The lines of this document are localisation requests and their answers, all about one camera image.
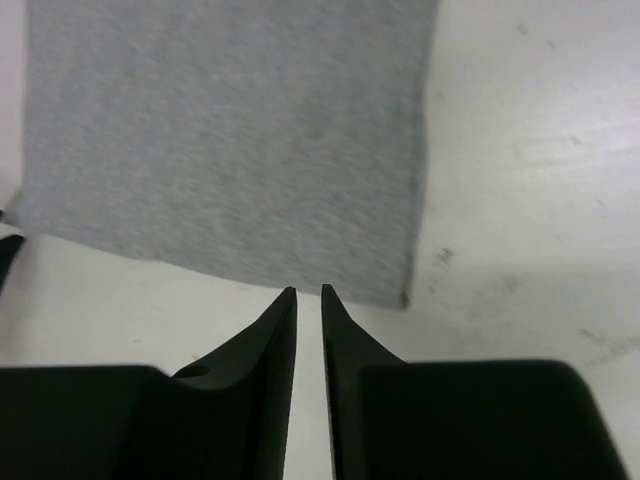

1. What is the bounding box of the grey tank top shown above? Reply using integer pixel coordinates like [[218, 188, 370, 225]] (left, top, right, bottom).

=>
[[7, 1, 439, 308]]

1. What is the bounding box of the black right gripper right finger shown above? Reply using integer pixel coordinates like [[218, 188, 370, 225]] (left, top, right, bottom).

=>
[[321, 285, 627, 479]]

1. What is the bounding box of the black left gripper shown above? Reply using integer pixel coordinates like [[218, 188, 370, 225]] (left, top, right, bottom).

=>
[[0, 234, 25, 289]]

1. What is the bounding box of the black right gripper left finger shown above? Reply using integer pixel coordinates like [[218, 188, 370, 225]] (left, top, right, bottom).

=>
[[1, 288, 297, 479]]

